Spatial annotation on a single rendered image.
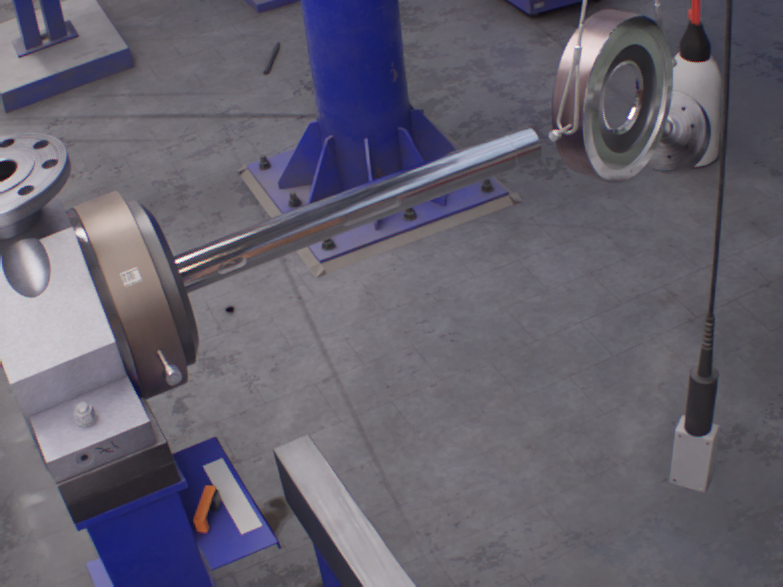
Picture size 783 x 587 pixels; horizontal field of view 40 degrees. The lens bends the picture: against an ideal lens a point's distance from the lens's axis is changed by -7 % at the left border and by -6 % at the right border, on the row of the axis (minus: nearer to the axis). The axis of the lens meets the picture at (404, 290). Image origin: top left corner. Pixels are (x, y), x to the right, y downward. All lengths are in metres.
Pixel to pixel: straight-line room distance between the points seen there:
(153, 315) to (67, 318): 0.16
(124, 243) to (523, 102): 2.97
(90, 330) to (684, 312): 2.21
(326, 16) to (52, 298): 2.11
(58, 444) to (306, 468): 0.45
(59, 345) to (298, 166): 2.46
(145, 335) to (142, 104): 3.27
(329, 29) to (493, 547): 1.76
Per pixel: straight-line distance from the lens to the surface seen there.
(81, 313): 1.83
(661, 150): 2.72
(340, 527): 1.88
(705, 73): 4.11
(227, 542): 1.99
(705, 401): 1.71
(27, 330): 1.82
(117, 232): 1.93
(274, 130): 4.67
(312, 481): 1.95
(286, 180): 4.20
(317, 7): 3.74
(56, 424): 1.83
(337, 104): 3.89
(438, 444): 3.19
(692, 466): 1.82
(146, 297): 1.89
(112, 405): 1.82
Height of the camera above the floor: 2.29
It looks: 38 degrees down
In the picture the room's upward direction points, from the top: 7 degrees counter-clockwise
